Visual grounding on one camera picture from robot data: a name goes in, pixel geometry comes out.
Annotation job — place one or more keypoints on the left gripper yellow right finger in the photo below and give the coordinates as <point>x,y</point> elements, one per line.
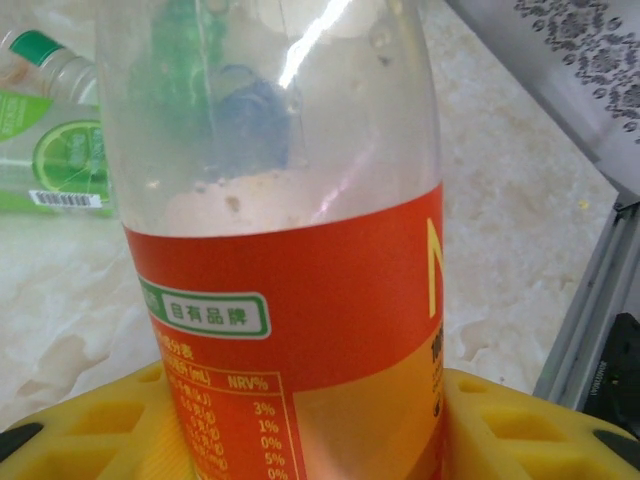
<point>525,440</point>

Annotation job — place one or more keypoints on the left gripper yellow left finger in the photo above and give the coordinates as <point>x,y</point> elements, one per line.
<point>100,435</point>

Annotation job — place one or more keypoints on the orange label bottle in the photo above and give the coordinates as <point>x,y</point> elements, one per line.
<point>300,275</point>

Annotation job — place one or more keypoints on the lime green label bottle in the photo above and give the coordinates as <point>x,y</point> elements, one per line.
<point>50,150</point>

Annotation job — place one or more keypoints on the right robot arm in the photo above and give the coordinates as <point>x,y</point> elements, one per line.
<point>622,360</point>

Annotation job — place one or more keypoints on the aluminium frame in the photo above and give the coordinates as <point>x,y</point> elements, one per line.
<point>590,300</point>

